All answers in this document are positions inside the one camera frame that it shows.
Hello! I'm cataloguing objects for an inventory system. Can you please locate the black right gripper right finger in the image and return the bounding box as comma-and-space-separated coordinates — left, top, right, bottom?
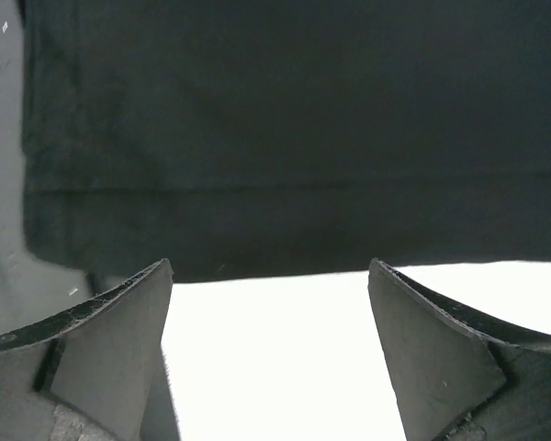
368, 259, 551, 441

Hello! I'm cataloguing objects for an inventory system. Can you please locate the black t-shirt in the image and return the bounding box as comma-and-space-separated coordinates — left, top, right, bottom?
18, 1, 551, 282

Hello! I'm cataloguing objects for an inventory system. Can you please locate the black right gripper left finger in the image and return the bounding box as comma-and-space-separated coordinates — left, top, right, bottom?
0, 259, 174, 440

